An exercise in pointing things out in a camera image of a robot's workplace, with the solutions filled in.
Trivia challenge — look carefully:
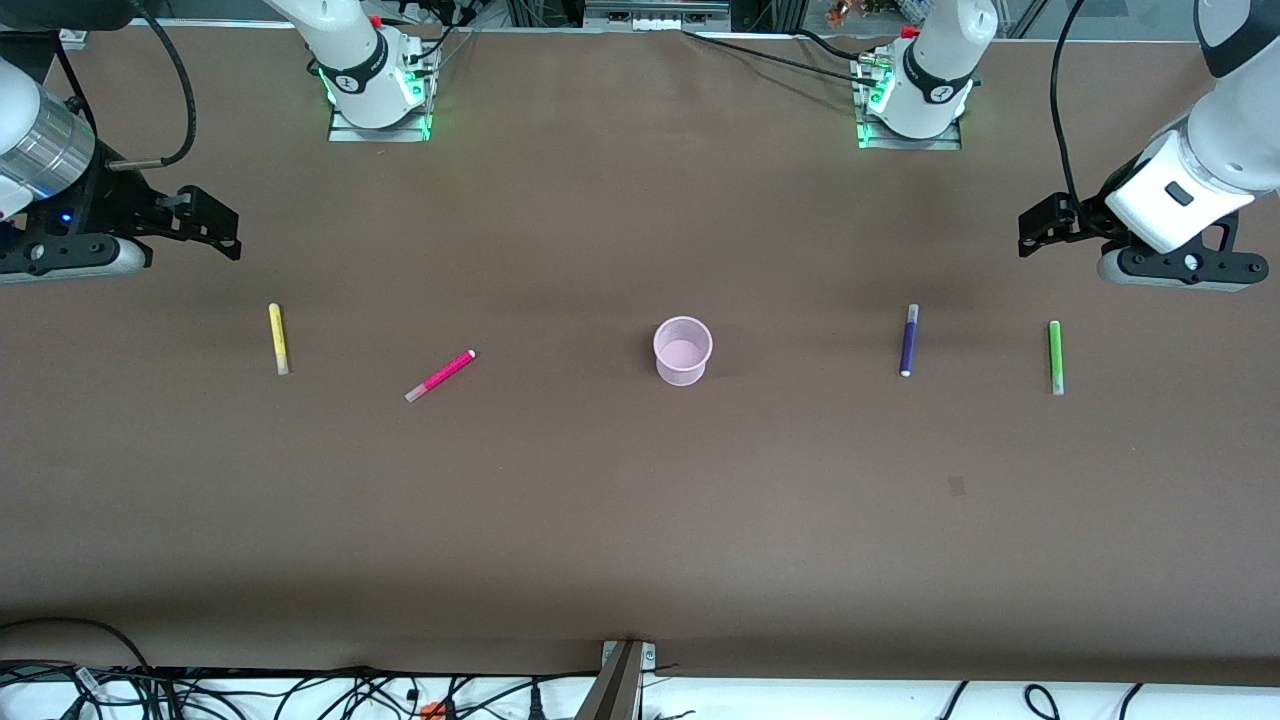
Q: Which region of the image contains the pink pen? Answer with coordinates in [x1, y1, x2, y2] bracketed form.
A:
[404, 349, 477, 404]

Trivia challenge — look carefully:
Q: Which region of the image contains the white mesh cup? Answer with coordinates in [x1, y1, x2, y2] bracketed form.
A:
[653, 316, 714, 387]

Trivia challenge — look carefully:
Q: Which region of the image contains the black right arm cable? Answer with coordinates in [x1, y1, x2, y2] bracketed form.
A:
[108, 0, 198, 171]

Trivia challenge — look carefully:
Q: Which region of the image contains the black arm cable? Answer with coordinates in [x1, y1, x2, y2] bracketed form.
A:
[1048, 0, 1093, 206]
[108, 0, 198, 171]

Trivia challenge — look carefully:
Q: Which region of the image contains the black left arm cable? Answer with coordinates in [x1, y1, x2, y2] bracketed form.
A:
[1048, 0, 1093, 206]

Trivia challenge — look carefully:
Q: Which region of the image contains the thin black cable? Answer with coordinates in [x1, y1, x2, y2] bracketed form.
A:
[55, 35, 99, 136]

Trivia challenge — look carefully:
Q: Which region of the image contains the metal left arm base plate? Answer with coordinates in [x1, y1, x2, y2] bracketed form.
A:
[855, 55, 964, 152]

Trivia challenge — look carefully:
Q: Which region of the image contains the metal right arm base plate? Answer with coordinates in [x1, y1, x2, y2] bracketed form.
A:
[328, 98, 434, 143]

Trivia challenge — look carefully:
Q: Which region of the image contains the short black cable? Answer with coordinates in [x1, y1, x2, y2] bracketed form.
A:
[795, 27, 901, 63]

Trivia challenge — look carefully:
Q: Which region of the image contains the black cable bundle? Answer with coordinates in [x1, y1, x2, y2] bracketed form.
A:
[398, 0, 491, 73]

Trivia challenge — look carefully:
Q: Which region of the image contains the long black cable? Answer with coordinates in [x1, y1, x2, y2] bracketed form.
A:
[683, 30, 883, 85]

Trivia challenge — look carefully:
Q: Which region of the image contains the black looped cable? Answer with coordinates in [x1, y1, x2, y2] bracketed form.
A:
[0, 617, 153, 683]

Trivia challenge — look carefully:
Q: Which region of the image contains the metal camera mount bar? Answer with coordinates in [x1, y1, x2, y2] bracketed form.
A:
[575, 640, 658, 720]

